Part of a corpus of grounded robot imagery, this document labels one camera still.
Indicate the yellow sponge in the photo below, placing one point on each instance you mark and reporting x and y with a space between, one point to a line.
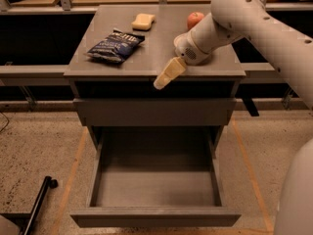
143 21

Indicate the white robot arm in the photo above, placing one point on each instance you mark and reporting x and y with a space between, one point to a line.
290 53

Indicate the black metal stand leg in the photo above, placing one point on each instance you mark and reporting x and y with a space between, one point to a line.
48 183

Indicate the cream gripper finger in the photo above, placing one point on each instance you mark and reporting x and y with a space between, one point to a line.
175 67

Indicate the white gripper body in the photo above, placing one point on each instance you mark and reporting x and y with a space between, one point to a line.
188 50

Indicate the grey metal rail frame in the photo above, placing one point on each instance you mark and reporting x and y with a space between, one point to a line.
255 80

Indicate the white paper bowl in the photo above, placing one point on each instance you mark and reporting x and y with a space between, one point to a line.
177 40

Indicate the grey drawer cabinet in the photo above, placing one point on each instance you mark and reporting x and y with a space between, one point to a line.
123 95

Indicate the red apple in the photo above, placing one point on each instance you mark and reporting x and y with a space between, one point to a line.
193 19

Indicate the closed grey middle drawer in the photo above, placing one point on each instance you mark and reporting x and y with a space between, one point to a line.
158 112

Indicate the blue chip bag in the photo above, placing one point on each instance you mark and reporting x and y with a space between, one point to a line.
116 47

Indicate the open grey lower drawer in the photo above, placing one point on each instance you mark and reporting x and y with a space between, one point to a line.
155 177

